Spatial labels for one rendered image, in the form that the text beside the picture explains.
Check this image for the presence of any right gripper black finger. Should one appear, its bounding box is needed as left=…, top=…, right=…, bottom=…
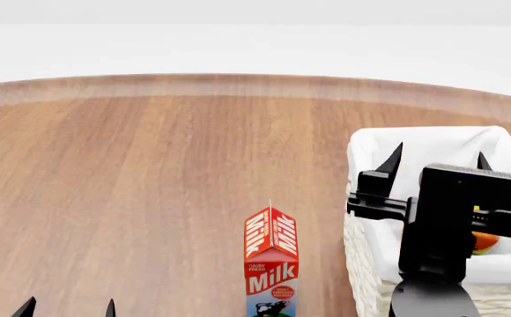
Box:
left=477, top=151, right=495, bottom=172
left=356, top=142, right=404, bottom=200

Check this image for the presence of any orange juice carton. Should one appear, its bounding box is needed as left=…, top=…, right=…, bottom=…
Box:
left=470, top=204, right=500, bottom=257

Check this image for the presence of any white woven basket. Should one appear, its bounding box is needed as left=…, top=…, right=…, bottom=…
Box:
left=343, top=180, right=511, bottom=317

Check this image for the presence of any red Milk carton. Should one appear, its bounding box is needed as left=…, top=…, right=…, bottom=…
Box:
left=243, top=198, right=300, bottom=317

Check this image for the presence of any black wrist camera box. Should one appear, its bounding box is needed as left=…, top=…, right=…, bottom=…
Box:
left=418, top=162, right=511, bottom=214

